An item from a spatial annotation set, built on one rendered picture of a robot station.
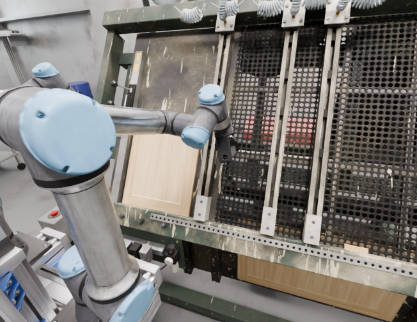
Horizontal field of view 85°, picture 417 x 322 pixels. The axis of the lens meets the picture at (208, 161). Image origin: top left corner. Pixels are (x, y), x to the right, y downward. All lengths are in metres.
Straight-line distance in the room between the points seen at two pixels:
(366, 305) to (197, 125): 1.48
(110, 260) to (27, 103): 0.31
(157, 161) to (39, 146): 1.05
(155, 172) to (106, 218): 0.92
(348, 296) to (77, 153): 1.63
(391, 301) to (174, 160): 1.42
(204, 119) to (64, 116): 0.40
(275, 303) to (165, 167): 1.30
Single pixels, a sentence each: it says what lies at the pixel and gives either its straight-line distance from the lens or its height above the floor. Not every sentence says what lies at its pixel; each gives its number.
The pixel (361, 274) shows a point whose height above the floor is 0.84.
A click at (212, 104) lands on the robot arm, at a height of 1.57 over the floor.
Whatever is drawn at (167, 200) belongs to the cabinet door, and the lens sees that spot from 1.32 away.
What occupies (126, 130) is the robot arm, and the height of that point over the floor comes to 1.54.
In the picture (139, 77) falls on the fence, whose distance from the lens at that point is 1.57.
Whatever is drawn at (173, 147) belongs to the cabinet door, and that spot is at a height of 1.19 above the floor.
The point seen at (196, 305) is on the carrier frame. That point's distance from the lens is 1.80.
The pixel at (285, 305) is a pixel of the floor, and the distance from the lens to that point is 2.04.
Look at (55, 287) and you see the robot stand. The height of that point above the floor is 0.95.
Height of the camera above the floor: 1.74
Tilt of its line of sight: 28 degrees down
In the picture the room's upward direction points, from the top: 3 degrees counter-clockwise
